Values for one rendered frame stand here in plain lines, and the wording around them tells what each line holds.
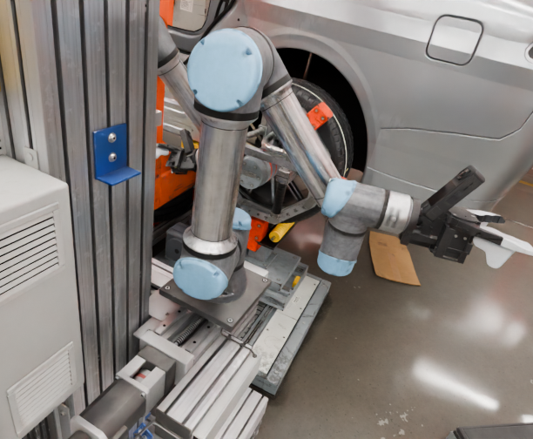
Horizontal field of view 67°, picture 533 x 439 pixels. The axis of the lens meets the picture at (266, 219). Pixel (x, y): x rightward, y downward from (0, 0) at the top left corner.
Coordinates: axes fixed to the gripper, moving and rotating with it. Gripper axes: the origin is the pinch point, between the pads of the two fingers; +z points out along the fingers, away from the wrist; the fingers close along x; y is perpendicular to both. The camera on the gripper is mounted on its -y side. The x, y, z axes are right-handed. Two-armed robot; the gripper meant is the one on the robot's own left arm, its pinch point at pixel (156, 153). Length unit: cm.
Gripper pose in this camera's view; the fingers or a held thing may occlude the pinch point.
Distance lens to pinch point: 164.0
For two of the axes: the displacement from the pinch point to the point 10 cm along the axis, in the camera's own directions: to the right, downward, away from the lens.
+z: -9.3, -0.4, 3.7
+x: 3.3, 3.3, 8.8
